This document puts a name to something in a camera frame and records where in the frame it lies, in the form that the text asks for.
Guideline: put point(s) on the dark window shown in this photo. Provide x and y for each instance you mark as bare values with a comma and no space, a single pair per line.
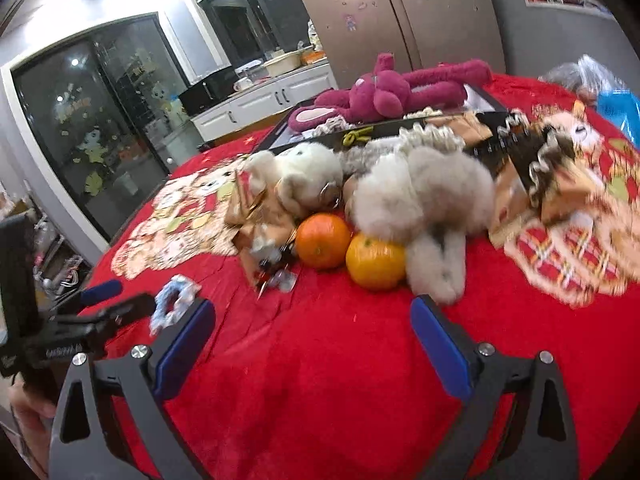
250,15

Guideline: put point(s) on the black box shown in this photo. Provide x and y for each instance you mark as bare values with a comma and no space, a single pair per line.
320,137

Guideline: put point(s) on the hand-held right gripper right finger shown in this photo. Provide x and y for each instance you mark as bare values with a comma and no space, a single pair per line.
440,350

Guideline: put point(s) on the deep orange mandarin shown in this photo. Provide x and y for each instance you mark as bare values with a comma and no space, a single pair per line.
322,240

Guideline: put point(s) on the glass sliding door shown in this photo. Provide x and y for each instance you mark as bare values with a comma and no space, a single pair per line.
100,125

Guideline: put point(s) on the brown scrunchie white wavy trim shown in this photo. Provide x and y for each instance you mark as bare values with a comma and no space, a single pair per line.
550,165

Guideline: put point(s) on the white cup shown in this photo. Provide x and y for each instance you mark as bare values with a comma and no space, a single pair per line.
242,85

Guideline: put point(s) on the beige plush bear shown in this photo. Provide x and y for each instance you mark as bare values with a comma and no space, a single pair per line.
425,190

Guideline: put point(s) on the cream basin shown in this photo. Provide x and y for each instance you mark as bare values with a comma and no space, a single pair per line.
282,65

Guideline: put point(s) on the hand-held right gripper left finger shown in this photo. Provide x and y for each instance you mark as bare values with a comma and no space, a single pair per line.
182,350

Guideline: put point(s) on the white cabinet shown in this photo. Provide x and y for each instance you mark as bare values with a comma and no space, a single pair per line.
260,102

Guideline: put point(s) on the printed plastic bag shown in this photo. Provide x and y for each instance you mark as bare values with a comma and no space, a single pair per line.
315,37

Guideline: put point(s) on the maroon plush bunny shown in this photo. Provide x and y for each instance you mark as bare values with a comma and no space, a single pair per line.
380,95

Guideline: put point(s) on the white plush bear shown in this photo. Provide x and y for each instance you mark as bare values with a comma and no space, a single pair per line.
305,170

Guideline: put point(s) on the cream woolly scrunchie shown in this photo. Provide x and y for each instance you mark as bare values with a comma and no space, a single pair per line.
432,137

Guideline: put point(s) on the person's left hand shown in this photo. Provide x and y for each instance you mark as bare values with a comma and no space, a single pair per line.
27,420

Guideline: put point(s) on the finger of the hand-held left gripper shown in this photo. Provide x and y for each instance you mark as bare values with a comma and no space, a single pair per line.
130,306
102,291

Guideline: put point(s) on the black microwave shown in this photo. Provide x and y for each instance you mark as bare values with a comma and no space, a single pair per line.
205,92

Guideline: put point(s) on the yellow-orange mandarin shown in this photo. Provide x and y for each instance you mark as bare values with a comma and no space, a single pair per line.
375,262

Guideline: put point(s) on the silver refrigerator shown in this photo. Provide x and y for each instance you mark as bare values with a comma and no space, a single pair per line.
390,15

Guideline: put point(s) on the blue plastic bag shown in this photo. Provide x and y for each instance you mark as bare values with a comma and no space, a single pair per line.
620,115

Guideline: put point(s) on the red printed blanket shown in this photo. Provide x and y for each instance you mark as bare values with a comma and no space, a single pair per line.
325,385

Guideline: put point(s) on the light blue scrunchie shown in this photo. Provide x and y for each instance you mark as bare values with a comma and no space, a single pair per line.
172,297

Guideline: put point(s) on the clear plastic bag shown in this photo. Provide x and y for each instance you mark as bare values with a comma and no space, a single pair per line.
580,77

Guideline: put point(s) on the black scrunchie beaded trim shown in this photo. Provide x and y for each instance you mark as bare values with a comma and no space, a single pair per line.
495,145

